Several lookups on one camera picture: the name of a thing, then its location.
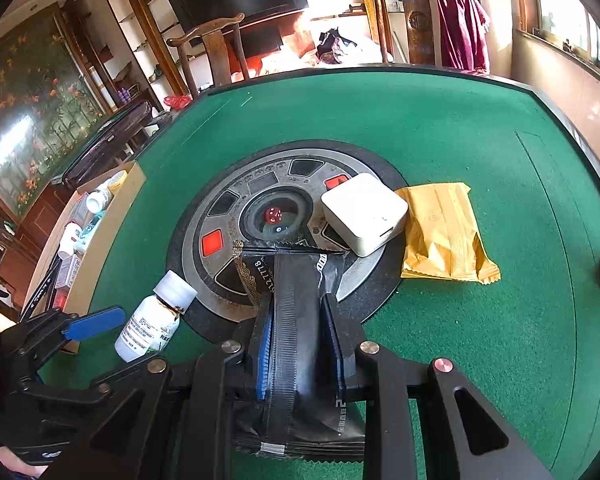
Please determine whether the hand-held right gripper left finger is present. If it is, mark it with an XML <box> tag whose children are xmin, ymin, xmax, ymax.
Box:
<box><xmin>42</xmin><ymin>299</ymin><xmax>276</xmax><ymax>480</ymax></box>

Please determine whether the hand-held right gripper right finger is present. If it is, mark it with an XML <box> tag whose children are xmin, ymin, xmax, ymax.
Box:
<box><xmin>321</xmin><ymin>294</ymin><xmax>555</xmax><ymax>480</ymax></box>

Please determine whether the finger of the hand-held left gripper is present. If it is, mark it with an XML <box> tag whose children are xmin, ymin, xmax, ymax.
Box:
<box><xmin>0</xmin><ymin>306</ymin><xmax>127</xmax><ymax>358</ymax></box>
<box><xmin>27</xmin><ymin>358</ymin><xmax>155</xmax><ymax>405</ymax></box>

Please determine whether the black foil packet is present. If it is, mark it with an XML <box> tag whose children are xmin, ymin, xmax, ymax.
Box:
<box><xmin>230</xmin><ymin>240</ymin><xmax>368</xmax><ymax>461</ymax></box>

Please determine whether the small white card box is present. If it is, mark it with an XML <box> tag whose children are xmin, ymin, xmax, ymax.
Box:
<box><xmin>55</xmin><ymin>252</ymin><xmax>83</xmax><ymax>291</ymax></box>

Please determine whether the black pen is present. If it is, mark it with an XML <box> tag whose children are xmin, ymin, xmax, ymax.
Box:
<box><xmin>20</xmin><ymin>255</ymin><xmax>63</xmax><ymax>321</ymax></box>

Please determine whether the white bottle square code label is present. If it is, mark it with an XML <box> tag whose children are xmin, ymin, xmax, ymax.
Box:
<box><xmin>57</xmin><ymin>222</ymin><xmax>83</xmax><ymax>258</ymax></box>

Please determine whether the cardboard box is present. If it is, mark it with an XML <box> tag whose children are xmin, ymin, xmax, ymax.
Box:
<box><xmin>22</xmin><ymin>161</ymin><xmax>147</xmax><ymax>353</ymax></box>

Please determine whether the white bottle green label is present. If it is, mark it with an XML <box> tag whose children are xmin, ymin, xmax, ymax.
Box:
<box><xmin>85</xmin><ymin>182</ymin><xmax>118</xmax><ymax>215</ymax></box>

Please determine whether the person's left hand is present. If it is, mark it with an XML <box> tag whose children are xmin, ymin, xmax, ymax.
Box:
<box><xmin>0</xmin><ymin>449</ymin><xmax>49</xmax><ymax>479</ymax></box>

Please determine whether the teal tissue packet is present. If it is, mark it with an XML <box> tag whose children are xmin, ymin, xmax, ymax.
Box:
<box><xmin>75</xmin><ymin>212</ymin><xmax>106</xmax><ymax>256</ymax></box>

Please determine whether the white square box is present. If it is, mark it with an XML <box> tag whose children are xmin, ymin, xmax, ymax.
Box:
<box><xmin>321</xmin><ymin>172</ymin><xmax>410</xmax><ymax>258</ymax></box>

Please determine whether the yellow foil packet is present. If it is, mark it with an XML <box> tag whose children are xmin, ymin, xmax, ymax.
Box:
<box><xmin>394</xmin><ymin>181</ymin><xmax>501</xmax><ymax>285</ymax></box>

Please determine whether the round table centre panel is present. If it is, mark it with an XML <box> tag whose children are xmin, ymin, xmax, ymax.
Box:
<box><xmin>166</xmin><ymin>139</ymin><xmax>410</xmax><ymax>341</ymax></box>

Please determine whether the dark side table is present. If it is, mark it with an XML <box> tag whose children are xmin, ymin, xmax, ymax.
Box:
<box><xmin>50</xmin><ymin>100</ymin><xmax>156</xmax><ymax>191</ymax></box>

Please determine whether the framed floral painting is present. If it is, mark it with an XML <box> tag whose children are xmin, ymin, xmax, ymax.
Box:
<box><xmin>0</xmin><ymin>10</ymin><xmax>111</xmax><ymax>216</ymax></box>

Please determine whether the carved wooden chair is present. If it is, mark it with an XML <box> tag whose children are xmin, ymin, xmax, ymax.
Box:
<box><xmin>362</xmin><ymin>0</ymin><xmax>443</xmax><ymax>66</ymax></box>

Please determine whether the maroon cloth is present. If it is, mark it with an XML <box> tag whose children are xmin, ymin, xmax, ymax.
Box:
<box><xmin>434</xmin><ymin>0</ymin><xmax>492</xmax><ymax>75</ymax></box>

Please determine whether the window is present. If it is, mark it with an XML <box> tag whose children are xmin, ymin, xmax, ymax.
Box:
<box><xmin>522</xmin><ymin>0</ymin><xmax>600</xmax><ymax>73</ymax></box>

